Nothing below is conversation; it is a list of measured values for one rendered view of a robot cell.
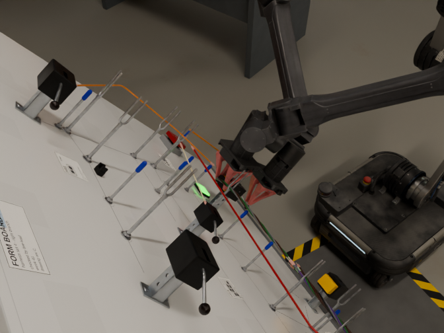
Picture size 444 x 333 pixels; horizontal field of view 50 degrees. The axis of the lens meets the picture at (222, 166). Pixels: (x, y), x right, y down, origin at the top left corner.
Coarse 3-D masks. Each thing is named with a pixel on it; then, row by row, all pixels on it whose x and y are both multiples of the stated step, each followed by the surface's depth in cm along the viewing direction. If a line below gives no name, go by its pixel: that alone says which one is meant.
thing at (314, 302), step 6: (330, 276) 119; (336, 276) 122; (336, 282) 118; (342, 282) 123; (336, 288) 117; (342, 288) 118; (324, 294) 122; (330, 294) 117; (336, 294) 119; (342, 294) 122; (306, 300) 122; (312, 300) 122; (318, 300) 122; (312, 306) 122
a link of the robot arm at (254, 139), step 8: (272, 104) 107; (280, 104) 106; (272, 112) 108; (256, 120) 105; (272, 120) 105; (248, 128) 101; (256, 128) 100; (264, 128) 101; (272, 128) 103; (240, 136) 102; (248, 136) 101; (256, 136) 101; (264, 136) 101; (272, 136) 102; (280, 136) 109; (288, 136) 108; (296, 136) 108; (248, 144) 102; (256, 144) 102; (264, 144) 102
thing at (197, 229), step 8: (200, 208) 88; (208, 208) 87; (200, 216) 87; (208, 216) 86; (216, 216) 86; (192, 224) 89; (200, 224) 86; (208, 224) 86; (216, 224) 86; (192, 232) 88; (200, 232) 88; (216, 232) 85; (216, 240) 83
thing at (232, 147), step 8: (224, 144) 113; (232, 144) 113; (240, 144) 110; (232, 152) 112; (240, 152) 111; (248, 152) 111; (240, 160) 110; (248, 160) 113; (240, 168) 109; (256, 168) 112
